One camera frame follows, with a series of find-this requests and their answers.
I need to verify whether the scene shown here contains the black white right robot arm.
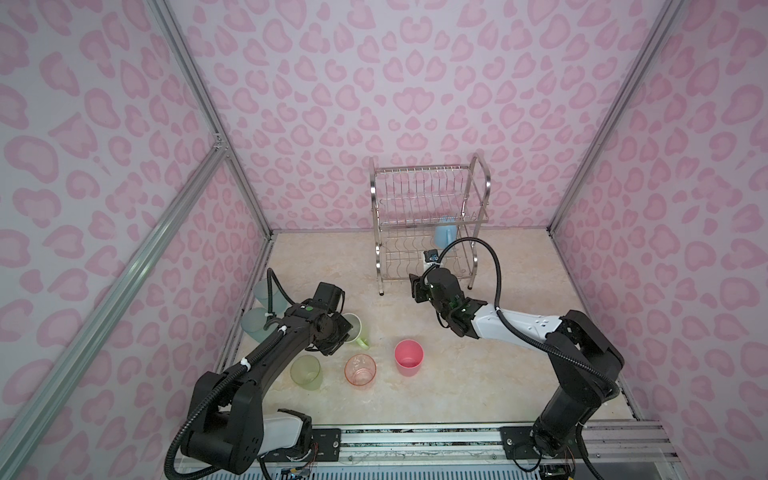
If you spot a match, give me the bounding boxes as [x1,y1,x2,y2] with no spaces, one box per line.
[409,266,625,457]

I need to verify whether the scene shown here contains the aluminium corner frame post left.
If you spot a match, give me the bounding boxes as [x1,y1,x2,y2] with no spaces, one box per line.
[146,0,273,240]

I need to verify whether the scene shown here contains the aluminium corner frame post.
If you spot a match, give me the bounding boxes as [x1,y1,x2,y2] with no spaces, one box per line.
[146,0,273,240]
[547,0,688,237]

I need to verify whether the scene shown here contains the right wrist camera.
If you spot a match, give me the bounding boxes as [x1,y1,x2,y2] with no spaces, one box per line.
[422,249,440,270]

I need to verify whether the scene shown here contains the steel two-tier dish rack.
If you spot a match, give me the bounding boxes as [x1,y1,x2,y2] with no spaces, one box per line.
[369,150,492,295]

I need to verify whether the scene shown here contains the translucent green plastic cup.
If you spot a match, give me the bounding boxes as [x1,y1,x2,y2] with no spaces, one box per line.
[290,355,323,391]

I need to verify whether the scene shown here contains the opaque pink plastic cup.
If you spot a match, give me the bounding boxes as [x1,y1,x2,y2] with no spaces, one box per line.
[394,339,424,377]

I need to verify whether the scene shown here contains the light blue ceramic mug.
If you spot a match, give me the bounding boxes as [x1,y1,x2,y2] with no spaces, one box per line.
[433,217,458,250]

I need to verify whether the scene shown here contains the aluminium diagonal frame bar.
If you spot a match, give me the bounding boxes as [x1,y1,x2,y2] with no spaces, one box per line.
[1,143,229,479]

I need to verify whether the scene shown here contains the light green ceramic mug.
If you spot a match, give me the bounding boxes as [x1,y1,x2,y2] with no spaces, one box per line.
[343,313,370,350]

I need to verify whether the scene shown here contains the translucent teal plastic cup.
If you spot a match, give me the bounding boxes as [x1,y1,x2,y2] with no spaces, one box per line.
[253,279,289,317]

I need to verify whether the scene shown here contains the translucent pink plastic cup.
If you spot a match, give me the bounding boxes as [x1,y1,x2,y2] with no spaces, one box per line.
[344,354,377,387]

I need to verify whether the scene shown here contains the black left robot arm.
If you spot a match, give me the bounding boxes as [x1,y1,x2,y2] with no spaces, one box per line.
[163,282,352,479]

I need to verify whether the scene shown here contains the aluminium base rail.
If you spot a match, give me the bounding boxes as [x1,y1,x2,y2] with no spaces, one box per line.
[173,419,691,480]

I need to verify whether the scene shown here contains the aluminium corner frame post right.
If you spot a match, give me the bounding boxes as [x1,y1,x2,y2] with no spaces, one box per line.
[547,0,688,237]

